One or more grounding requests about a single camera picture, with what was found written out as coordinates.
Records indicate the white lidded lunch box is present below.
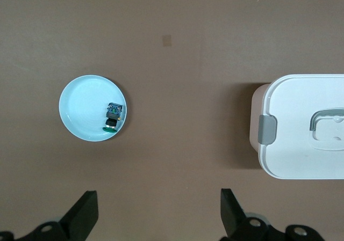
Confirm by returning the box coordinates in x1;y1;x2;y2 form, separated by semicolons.
249;74;344;180

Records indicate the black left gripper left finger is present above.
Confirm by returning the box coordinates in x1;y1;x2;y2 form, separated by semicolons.
0;189;99;241

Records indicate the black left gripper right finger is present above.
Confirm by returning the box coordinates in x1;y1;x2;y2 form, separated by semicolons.
219;188;323;241

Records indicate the green push-button switch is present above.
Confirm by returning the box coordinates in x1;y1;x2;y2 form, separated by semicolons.
102;102;124;133

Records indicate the light blue round plate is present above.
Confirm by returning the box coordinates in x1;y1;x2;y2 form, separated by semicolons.
58;74;132;143

